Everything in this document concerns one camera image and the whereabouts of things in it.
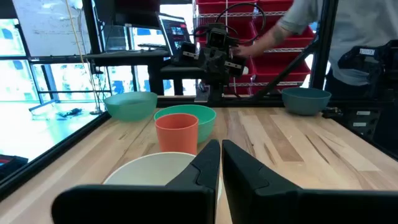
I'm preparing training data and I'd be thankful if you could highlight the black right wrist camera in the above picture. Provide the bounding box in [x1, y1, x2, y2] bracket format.
[206, 27, 231, 49]

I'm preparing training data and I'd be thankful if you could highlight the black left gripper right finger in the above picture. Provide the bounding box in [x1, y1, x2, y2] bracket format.
[221, 139, 398, 224]

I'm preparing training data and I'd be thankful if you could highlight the orange cup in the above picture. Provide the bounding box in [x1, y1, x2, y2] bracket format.
[154, 113, 199, 156]

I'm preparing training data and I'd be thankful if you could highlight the black monitor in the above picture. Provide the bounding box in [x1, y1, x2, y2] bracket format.
[93, 0, 161, 29]

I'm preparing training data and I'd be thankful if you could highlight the black Trossen labelled device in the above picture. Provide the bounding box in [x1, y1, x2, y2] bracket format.
[337, 40, 398, 100]

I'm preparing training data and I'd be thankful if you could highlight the open laptop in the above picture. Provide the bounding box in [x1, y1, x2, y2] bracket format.
[157, 12, 194, 57]

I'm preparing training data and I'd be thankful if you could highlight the black window blind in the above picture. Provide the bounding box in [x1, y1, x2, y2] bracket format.
[0, 0, 15, 19]

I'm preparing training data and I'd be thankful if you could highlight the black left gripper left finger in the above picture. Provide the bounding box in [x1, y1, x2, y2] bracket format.
[51, 139, 221, 224]

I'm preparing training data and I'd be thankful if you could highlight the white bowl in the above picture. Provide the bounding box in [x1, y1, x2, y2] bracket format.
[103, 151, 223, 203]

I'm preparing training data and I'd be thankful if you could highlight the black desk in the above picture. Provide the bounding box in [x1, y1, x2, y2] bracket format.
[83, 49, 206, 96]

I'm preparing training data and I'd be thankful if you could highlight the person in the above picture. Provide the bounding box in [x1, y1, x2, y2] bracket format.
[231, 0, 398, 100]

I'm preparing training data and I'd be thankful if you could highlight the black table frame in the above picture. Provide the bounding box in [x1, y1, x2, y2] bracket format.
[0, 0, 398, 202]

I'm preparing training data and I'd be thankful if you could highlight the small black bracket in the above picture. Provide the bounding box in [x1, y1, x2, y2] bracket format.
[322, 106, 343, 119]

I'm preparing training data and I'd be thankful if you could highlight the green bowl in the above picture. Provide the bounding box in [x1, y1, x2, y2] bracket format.
[153, 104, 218, 144]

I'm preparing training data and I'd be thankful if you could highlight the black floor cable bundle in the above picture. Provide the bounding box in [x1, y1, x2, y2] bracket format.
[57, 108, 83, 118]

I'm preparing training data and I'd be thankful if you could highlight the person's hand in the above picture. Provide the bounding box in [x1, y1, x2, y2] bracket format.
[231, 43, 254, 58]

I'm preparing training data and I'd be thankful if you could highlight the yellow hanging cable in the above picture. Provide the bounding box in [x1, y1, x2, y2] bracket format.
[64, 0, 101, 113]

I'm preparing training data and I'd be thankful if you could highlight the black and red case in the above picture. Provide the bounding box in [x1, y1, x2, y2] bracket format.
[0, 154, 29, 181]

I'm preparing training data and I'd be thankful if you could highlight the blue-grey bowl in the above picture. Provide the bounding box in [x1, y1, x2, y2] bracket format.
[281, 86, 332, 116]

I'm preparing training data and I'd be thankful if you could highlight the whiteboard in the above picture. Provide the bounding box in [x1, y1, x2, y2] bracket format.
[12, 0, 93, 57]

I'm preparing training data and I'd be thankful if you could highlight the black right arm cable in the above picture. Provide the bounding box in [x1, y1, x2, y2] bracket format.
[214, 2, 267, 44]

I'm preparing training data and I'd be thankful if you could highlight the pale mint bowl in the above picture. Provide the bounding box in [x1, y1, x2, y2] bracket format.
[103, 91, 159, 123]

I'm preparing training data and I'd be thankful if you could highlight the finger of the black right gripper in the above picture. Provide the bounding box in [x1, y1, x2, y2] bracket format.
[223, 55, 247, 78]
[179, 42, 199, 65]

